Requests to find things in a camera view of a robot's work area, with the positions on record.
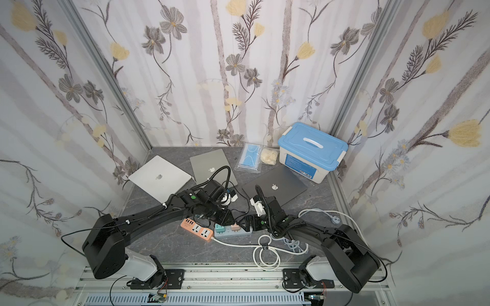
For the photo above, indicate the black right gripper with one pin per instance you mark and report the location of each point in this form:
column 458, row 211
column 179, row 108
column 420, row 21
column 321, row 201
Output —
column 253, row 220

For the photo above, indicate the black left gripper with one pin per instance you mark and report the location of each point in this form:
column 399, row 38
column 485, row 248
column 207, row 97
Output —
column 224, row 216

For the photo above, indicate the teal charger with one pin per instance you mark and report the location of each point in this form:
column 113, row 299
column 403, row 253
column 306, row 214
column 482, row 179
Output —
column 219, row 229

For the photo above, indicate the orange power strip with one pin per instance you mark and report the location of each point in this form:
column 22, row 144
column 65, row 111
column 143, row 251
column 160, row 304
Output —
column 193, row 227

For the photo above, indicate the blue-grey power strip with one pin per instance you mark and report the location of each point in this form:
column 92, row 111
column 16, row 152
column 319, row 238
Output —
column 229, row 233

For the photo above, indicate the pink charger plug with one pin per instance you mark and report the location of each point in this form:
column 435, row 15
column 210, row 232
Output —
column 235, row 227

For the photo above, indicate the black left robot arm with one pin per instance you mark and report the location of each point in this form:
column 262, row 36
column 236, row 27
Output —
column 106, row 247

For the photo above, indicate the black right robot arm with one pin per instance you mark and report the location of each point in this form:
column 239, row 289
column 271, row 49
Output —
column 352, row 261

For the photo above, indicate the silver laptop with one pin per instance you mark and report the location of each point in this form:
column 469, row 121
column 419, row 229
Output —
column 207, row 164

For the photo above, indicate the dark grey laptop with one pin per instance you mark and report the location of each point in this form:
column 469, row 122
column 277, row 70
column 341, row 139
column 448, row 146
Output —
column 280, row 182

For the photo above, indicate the white laptop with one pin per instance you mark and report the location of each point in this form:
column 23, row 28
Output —
column 160, row 178

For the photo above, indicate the bag of blue masks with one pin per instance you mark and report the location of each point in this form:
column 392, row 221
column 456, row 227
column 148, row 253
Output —
column 249, row 160

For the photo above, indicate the bag of white cotton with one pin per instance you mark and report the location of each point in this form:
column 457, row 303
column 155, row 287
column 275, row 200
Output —
column 269, row 156

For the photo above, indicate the blue lid storage box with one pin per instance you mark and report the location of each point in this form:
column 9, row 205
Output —
column 310, row 152

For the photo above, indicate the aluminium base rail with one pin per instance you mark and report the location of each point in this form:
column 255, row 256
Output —
column 234, row 278

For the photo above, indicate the white vented cable duct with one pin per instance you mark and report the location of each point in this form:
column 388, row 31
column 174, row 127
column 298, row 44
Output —
column 240, row 298

